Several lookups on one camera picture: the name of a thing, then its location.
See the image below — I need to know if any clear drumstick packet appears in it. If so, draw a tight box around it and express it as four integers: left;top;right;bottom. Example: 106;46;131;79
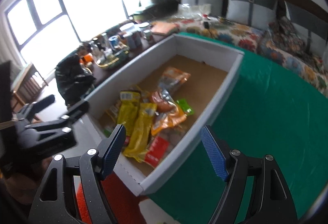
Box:
150;89;177;113

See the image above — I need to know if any orange rug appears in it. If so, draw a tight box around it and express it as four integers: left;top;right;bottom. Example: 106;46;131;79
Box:
75;173;140;224

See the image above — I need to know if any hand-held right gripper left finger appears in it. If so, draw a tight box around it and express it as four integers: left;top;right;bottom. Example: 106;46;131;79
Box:
28;124;127;224

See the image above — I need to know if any orange folder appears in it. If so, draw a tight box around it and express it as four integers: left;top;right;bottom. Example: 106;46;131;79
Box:
150;21;178;35

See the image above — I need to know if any yellow vacuum packet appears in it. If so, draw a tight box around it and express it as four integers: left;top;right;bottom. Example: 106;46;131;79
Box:
116;89;142;135

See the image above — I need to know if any large window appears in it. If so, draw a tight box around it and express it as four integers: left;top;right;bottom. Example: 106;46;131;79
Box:
4;0;154;78

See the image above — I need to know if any dark bag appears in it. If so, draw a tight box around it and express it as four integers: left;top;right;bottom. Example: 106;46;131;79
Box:
147;3;178;18

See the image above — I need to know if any white plastic wrapping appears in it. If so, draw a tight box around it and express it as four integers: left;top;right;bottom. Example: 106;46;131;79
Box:
178;3;212;19

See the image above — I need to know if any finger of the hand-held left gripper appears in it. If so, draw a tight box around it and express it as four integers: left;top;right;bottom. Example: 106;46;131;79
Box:
24;100;90;141
13;94;56;122

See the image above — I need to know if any row of bottles and jars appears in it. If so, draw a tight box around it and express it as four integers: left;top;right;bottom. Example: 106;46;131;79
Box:
88;23;154;60

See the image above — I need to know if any white cardboard box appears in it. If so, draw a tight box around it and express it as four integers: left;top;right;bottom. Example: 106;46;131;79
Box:
83;34;245;196

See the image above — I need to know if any small orange object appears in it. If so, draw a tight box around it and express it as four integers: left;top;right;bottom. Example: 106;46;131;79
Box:
79;53;94;65

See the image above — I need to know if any green snack packet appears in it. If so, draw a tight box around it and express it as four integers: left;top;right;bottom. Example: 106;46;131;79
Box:
177;99;194;115

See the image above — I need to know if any slatted wooden chair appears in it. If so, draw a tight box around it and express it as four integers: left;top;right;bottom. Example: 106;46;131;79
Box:
11;62;49;112

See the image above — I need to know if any green cloth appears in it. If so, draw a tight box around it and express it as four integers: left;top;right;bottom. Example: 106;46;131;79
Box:
149;32;328;224

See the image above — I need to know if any orange snack packet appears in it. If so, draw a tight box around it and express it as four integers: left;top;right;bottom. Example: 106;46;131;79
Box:
157;67;191;95

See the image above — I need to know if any orange labelled packet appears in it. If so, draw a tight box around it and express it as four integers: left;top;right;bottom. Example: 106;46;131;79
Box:
151;101;187;136

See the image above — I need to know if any folded floral quilt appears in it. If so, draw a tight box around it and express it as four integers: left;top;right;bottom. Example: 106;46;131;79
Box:
257;16;308;60

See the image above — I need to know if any dark long table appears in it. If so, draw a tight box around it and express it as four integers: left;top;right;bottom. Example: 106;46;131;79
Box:
61;19;175;91

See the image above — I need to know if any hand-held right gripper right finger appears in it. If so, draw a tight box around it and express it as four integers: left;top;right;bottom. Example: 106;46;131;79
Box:
200;125;299;224

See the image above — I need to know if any yellow-rimmed basket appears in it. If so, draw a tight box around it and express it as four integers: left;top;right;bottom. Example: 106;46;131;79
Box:
96;47;130;71

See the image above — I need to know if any long yellow packet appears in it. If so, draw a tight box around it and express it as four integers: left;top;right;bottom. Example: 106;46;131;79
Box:
123;102;157;163

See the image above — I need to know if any black garbage bag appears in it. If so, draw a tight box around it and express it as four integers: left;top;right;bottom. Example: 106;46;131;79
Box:
55;53;96;106

